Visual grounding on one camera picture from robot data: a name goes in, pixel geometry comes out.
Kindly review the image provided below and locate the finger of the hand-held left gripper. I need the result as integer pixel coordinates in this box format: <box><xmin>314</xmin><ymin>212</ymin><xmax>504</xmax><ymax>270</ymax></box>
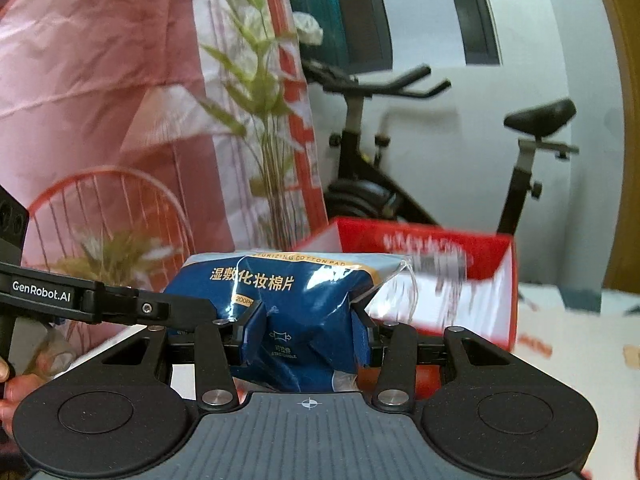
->
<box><xmin>99</xmin><ymin>284</ymin><xmax>217</xmax><ymax>332</ymax></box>

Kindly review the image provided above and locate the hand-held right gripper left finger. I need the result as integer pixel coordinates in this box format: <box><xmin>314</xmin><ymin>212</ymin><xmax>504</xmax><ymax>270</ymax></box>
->
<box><xmin>100</xmin><ymin>301</ymin><xmax>269</xmax><ymax>412</ymax></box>

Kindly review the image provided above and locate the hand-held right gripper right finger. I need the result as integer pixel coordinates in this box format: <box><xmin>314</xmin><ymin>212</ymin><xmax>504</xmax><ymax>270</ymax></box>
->
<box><xmin>351</xmin><ymin>304</ymin><xmax>502</xmax><ymax>412</ymax></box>

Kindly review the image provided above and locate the blue cotton pad packet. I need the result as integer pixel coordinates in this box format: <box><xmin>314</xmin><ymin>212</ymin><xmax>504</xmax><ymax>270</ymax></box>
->
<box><xmin>164</xmin><ymin>249</ymin><xmax>417</xmax><ymax>395</ymax></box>

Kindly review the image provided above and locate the red strawberry print box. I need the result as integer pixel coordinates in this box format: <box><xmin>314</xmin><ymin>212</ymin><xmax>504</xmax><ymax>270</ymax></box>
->
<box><xmin>294</xmin><ymin>216</ymin><xmax>517</xmax><ymax>355</ymax></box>

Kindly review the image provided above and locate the person's left hand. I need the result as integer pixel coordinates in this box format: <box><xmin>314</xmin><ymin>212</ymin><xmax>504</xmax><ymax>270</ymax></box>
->
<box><xmin>0</xmin><ymin>356</ymin><xmax>41</xmax><ymax>442</ymax></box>

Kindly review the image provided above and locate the small green artificial plant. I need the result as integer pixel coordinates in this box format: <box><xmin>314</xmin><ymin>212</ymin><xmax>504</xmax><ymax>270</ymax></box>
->
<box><xmin>52</xmin><ymin>229</ymin><xmax>187</xmax><ymax>293</ymax></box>

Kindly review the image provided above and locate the black exercise bike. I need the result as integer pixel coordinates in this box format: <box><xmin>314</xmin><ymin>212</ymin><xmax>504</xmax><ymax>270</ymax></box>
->
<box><xmin>299</xmin><ymin>59</ymin><xmax>581</xmax><ymax>237</ymax></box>

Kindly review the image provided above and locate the pink printed curtain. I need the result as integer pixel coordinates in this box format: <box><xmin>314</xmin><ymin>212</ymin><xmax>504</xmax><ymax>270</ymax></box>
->
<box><xmin>0</xmin><ymin>0</ymin><xmax>331</xmax><ymax>361</ymax></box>

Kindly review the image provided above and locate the cartoon printed mat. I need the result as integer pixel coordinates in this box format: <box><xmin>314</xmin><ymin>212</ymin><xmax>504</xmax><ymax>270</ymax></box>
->
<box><xmin>165</xmin><ymin>282</ymin><xmax>640</xmax><ymax>480</ymax></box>

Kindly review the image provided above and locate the tall green artificial plant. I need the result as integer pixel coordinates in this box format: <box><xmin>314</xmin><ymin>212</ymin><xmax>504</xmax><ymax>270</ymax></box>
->
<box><xmin>199</xmin><ymin>0</ymin><xmax>323</xmax><ymax>253</ymax></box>

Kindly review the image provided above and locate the white artificial flower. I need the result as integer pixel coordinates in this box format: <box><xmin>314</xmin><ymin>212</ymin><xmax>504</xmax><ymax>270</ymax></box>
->
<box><xmin>291</xmin><ymin>10</ymin><xmax>325</xmax><ymax>47</ymax></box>

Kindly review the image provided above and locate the wooden door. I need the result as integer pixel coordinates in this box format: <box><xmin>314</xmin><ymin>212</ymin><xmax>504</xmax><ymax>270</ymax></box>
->
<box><xmin>587</xmin><ymin>0</ymin><xmax>640</xmax><ymax>293</ymax></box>

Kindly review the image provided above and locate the teal curtain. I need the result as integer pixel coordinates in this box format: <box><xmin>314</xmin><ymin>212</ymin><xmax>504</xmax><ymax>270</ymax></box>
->
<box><xmin>279</xmin><ymin>0</ymin><xmax>352</xmax><ymax>67</ymax></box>

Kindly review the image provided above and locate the red wire chair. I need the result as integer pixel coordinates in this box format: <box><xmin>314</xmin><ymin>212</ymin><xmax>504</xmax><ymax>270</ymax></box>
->
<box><xmin>24</xmin><ymin>169</ymin><xmax>197</xmax><ymax>363</ymax></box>

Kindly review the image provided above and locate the dark window frame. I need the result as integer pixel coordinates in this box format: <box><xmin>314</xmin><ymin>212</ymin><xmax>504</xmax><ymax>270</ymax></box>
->
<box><xmin>344</xmin><ymin>0</ymin><xmax>502</xmax><ymax>68</ymax></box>

